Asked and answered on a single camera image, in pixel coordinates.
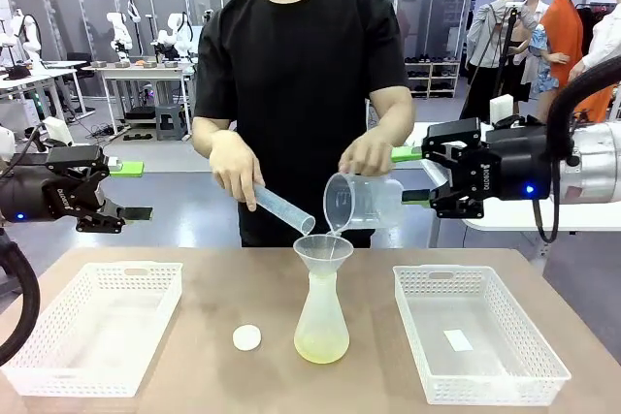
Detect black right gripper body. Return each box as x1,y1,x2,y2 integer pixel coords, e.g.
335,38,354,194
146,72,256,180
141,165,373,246
473,123,557,202

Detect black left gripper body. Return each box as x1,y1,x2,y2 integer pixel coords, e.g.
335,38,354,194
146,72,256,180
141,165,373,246
0,165,106,224

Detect clear plastic measuring cup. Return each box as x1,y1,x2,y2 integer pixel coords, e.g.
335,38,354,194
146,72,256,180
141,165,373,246
323,172,406,235

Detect translucent plastic funnel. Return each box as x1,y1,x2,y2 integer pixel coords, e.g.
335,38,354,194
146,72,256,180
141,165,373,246
292,234,355,284

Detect clear graduated cylinder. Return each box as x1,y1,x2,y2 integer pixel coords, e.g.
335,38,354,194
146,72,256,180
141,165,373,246
249,179,316,236

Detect white round flask cap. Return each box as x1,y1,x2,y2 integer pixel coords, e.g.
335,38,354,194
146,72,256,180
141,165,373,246
232,324,263,352

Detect person's left forearm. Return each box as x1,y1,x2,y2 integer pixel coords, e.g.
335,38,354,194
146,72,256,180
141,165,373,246
367,86,417,153

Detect person's right forearm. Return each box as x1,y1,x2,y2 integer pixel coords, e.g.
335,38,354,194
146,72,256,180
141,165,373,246
191,115,239,153

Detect person's left hand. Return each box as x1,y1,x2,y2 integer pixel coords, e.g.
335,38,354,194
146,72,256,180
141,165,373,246
338,131,394,176

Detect person's right hand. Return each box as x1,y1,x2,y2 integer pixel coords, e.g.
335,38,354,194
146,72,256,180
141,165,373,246
208,130,267,212

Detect white table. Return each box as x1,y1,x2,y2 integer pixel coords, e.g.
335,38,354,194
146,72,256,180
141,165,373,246
411,120,621,260

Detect white shoe shelf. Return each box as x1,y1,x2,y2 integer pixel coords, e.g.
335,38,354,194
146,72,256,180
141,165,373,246
405,52,461,99

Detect white office desk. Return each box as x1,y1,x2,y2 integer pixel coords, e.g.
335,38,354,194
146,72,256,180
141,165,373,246
0,59,88,129

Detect grey plastic stool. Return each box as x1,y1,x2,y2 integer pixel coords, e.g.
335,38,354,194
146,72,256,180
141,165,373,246
154,104,188,143

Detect white workbench with robots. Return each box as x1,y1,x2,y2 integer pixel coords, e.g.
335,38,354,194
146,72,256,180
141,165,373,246
81,60,198,139

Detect figure in blue floral dress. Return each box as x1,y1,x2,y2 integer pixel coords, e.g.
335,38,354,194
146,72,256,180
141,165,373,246
521,0,559,110

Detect black tripod stand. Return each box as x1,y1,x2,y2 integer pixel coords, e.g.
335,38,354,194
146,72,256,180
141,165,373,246
459,1,518,120

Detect mannequin in grey shirt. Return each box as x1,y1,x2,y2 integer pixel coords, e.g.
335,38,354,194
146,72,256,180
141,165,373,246
468,0,539,124

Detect white perforated basket with label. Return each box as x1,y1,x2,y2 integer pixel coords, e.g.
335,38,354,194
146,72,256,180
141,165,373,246
391,265,572,406

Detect mannequin in orange coat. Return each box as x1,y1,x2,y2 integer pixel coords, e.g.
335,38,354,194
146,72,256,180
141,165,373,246
540,0,615,122

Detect white paper label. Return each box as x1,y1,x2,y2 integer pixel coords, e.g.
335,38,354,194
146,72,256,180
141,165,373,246
442,329,474,353

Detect mannequin in white shirt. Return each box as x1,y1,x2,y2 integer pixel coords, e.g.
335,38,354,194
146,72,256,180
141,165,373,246
579,6,621,76

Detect person in black t-shirt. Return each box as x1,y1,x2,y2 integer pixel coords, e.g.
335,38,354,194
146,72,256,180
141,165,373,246
191,0,417,248

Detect translucent white conical flask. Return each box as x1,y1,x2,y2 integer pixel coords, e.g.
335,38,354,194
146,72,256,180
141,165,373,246
293,271,351,365

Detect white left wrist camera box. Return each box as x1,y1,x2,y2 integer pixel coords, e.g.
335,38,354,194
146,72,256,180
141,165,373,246
42,116,75,144

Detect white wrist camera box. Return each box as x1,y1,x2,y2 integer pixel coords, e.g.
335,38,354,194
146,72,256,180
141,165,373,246
488,93,516,120
42,116,75,144

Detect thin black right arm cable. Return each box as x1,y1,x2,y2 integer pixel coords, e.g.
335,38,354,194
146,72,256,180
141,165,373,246
532,198,560,244

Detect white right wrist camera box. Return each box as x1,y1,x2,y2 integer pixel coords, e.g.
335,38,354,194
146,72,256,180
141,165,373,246
488,93,516,120

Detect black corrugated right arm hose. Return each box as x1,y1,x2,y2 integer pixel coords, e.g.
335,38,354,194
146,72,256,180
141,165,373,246
545,58,621,163

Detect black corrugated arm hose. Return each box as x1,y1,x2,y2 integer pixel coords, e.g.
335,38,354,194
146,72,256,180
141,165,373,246
0,227,41,366
545,58,621,163

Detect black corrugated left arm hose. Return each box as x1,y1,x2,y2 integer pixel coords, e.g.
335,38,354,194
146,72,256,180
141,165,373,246
0,227,41,366

